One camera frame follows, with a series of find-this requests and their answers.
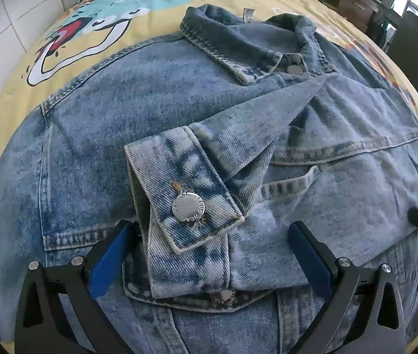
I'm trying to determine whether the yellow printed bed sheet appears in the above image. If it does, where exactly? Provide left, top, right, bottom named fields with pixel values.
left=0, top=0, right=418, bottom=343

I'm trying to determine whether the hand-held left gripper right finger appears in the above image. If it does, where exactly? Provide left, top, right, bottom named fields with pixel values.
left=288, top=220, right=407, bottom=354

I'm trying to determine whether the blue denim jacket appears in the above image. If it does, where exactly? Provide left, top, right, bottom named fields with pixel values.
left=0, top=4, right=418, bottom=354

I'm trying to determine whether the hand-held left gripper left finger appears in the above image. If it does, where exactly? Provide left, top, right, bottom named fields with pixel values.
left=14, top=220, right=136, bottom=354

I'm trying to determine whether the black office chair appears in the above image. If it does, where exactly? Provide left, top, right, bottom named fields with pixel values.
left=385, top=9, right=418, bottom=101

